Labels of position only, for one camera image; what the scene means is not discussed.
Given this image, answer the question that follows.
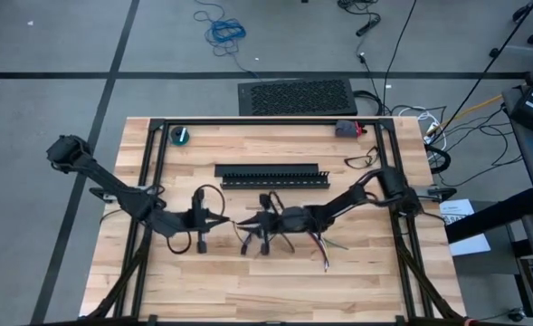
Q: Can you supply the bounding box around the black power strip cable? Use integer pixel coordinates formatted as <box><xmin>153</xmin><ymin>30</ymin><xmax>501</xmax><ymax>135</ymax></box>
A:
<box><xmin>337</xmin><ymin>0</ymin><xmax>382</xmax><ymax>38</ymax></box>

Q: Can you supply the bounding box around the thin black hanging cable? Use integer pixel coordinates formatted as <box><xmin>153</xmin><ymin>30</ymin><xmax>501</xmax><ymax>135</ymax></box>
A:
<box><xmin>381</xmin><ymin>0</ymin><xmax>419</xmax><ymax>117</ymax></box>

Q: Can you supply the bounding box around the black perforated floor mat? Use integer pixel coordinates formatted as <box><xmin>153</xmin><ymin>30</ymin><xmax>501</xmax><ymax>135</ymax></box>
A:
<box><xmin>237</xmin><ymin>77</ymin><xmax>359</xmax><ymax>118</ymax></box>

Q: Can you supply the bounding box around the bundle of coloured wires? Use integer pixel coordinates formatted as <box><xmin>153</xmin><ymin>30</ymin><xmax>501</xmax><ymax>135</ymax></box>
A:
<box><xmin>309</xmin><ymin>231</ymin><xmax>329</xmax><ymax>268</ymax></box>

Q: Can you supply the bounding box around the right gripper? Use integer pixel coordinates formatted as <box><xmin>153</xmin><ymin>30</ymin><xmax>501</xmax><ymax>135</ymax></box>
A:
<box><xmin>237</xmin><ymin>193</ymin><xmax>298</xmax><ymax>254</ymax></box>

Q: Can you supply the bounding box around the black left camera cable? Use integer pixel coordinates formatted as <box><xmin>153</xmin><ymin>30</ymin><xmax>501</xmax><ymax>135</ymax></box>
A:
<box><xmin>200</xmin><ymin>183</ymin><xmax>227</xmax><ymax>218</ymax></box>

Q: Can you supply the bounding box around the black cable coil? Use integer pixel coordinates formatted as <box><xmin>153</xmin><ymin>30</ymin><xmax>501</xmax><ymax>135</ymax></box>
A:
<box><xmin>423</xmin><ymin>142</ymin><xmax>452</xmax><ymax>176</ymax></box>

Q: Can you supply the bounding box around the thin black floor cable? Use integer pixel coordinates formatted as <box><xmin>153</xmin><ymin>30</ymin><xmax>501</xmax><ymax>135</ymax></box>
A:
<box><xmin>437</xmin><ymin>102</ymin><xmax>525</xmax><ymax>189</ymax></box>

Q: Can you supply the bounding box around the black desk leg beam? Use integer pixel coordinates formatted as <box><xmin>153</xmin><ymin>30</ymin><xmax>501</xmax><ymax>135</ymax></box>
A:
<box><xmin>444</xmin><ymin>187</ymin><xmax>533</xmax><ymax>245</ymax></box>

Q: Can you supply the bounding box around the black right camera cable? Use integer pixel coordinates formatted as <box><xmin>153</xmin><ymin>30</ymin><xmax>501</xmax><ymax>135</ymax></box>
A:
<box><xmin>268</xmin><ymin>189</ymin><xmax>294</xmax><ymax>214</ymax></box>

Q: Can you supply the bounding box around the black camera cable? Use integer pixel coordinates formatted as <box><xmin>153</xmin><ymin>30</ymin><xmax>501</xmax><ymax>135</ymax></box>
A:
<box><xmin>200</xmin><ymin>183</ymin><xmax>227</xmax><ymax>218</ymax></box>
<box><xmin>268</xmin><ymin>189</ymin><xmax>294</xmax><ymax>214</ymax></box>

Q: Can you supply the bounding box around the black aluminium table frame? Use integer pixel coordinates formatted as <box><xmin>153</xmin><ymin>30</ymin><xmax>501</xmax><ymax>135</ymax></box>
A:
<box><xmin>30</xmin><ymin>116</ymin><xmax>475</xmax><ymax>326</ymax></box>

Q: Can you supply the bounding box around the white printed paper sheet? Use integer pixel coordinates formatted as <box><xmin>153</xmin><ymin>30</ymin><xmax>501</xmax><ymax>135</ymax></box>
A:
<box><xmin>438</xmin><ymin>197</ymin><xmax>492</xmax><ymax>258</ymax></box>

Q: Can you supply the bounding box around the grey red tool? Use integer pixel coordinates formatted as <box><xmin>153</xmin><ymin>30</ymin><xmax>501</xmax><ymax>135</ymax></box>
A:
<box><xmin>335</xmin><ymin>119</ymin><xmax>367</xmax><ymax>139</ymax></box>

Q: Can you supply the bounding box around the blue floor cable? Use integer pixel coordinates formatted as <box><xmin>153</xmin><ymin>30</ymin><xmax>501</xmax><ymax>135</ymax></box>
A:
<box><xmin>192</xmin><ymin>0</ymin><xmax>262</xmax><ymax>81</ymax></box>

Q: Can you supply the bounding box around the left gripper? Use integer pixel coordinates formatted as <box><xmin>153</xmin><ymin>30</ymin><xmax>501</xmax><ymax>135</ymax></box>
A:
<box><xmin>175</xmin><ymin>188</ymin><xmax>231</xmax><ymax>254</ymax></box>

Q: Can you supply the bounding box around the green tape roll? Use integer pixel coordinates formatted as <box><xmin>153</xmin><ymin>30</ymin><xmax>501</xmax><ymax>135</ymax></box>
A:
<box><xmin>168</xmin><ymin>125</ymin><xmax>191</xmax><ymax>147</ymax></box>

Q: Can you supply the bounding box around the white floor cable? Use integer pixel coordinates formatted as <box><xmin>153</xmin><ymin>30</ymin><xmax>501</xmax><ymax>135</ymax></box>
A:
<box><xmin>396</xmin><ymin>106</ymin><xmax>448</xmax><ymax>153</ymax></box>

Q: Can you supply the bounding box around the thick black hanging cable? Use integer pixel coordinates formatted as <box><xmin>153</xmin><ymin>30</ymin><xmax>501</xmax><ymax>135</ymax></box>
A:
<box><xmin>428</xmin><ymin>0</ymin><xmax>533</xmax><ymax>141</ymax></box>

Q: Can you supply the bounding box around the black plug cable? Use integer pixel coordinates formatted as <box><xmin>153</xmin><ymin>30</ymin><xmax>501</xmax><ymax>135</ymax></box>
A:
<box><xmin>357</xmin><ymin>52</ymin><xmax>385</xmax><ymax>117</ymax></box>

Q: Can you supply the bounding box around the black slotted cable duct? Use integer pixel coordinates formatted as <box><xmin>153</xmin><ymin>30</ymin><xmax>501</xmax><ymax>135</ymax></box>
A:
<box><xmin>219</xmin><ymin>170</ymin><xmax>331</xmax><ymax>190</ymax></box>

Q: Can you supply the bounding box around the grey office chair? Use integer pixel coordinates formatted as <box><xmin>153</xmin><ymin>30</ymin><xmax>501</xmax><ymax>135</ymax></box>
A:
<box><xmin>488</xmin><ymin>0</ymin><xmax>533</xmax><ymax>62</ymax></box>

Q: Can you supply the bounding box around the black labelled electronics box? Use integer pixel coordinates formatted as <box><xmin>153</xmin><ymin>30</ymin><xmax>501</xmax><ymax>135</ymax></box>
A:
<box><xmin>502</xmin><ymin>67</ymin><xmax>533</xmax><ymax>137</ymax></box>

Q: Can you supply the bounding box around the yellow floor cable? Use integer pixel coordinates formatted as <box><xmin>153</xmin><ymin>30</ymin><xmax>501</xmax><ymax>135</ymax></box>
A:
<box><xmin>426</xmin><ymin>67</ymin><xmax>533</xmax><ymax>137</ymax></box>

